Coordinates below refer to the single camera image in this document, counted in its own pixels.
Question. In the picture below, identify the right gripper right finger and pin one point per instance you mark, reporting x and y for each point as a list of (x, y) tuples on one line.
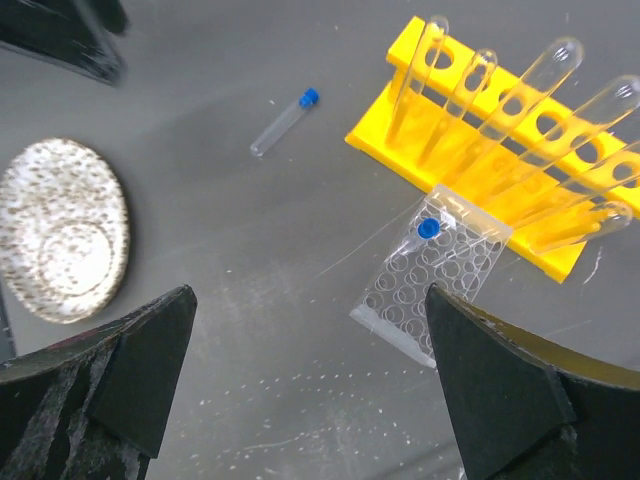
[(523, 407)]

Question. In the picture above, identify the clear acrylic tube rack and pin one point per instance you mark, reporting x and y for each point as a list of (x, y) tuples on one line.
[(459, 259)]

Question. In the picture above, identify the yellow test tube rack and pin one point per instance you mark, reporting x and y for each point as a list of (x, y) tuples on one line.
[(603, 169)]

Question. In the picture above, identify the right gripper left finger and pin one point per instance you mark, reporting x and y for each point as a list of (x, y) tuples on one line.
[(96, 405)]

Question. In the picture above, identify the speckled ceramic plate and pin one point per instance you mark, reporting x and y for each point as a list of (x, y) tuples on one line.
[(65, 233)]

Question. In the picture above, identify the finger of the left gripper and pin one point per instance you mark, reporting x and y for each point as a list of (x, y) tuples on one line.
[(71, 34)]

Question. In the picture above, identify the short tube blue cap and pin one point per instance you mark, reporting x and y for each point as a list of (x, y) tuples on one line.
[(284, 122), (417, 238)]

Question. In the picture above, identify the long glass tube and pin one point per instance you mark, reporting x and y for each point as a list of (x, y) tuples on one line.
[(472, 81), (613, 103), (581, 225)]

